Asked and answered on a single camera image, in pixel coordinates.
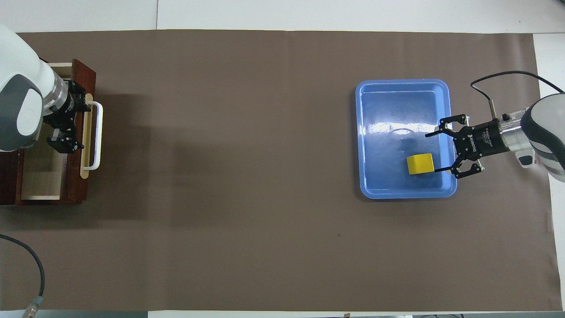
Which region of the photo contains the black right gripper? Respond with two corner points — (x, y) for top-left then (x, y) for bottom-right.
(425, 114), (509, 179)

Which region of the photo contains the yellow cube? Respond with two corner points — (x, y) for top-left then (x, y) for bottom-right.
(407, 153), (435, 175)

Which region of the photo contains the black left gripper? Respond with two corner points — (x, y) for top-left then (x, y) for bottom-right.
(44, 81), (92, 154)

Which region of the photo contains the dark wooden cabinet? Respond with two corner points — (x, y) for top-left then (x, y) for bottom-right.
(0, 57), (84, 206)

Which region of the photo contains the brown table mat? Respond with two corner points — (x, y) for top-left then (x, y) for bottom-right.
(0, 30), (554, 312)

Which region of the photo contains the blue plastic tray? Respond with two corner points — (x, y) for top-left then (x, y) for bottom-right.
(355, 79), (458, 200)

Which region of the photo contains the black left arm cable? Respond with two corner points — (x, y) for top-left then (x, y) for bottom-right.
(0, 234), (45, 318)

